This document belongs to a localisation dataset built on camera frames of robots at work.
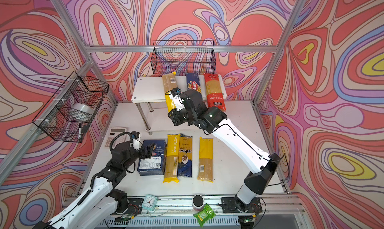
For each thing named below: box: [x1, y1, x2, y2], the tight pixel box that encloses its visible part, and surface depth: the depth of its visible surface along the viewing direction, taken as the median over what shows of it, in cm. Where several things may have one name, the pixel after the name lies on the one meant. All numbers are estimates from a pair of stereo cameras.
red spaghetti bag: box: [203, 73, 226, 112], surface depth 78 cm
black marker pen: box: [78, 123, 82, 141], surface depth 74 cm
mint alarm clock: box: [141, 194, 158, 211], surface depth 75 cm
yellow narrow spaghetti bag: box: [162, 71, 178, 113], surface depth 79 cm
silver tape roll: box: [69, 103, 95, 121], surface depth 73 cm
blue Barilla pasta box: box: [137, 139, 167, 176], surface depth 82 cm
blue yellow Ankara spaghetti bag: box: [177, 133, 193, 178], surface depth 90 cm
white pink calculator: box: [105, 126, 127, 149], surface depth 100 cm
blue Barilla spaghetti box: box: [186, 72, 202, 94], surface depth 78 cm
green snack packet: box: [193, 203, 216, 228], surface depth 72 cm
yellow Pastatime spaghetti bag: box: [163, 134, 181, 184], surface depth 88 cm
